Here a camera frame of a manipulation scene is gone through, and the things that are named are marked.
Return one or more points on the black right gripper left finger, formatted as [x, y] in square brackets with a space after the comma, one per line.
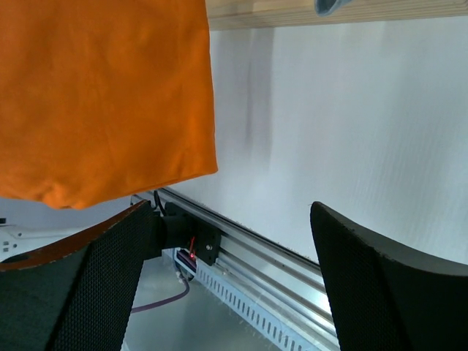
[76, 293]

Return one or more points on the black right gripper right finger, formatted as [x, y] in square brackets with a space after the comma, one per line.
[385, 295]

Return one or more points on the orange trousers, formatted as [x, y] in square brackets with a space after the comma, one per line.
[104, 99]

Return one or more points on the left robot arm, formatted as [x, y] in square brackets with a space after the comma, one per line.
[22, 237]

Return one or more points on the grey shirt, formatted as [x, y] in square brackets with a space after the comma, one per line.
[325, 8]

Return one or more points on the wooden clothes rack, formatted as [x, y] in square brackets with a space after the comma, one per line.
[224, 15]

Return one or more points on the aluminium front rail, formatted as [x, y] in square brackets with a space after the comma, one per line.
[279, 293]

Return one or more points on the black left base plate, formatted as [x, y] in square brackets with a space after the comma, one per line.
[174, 227]

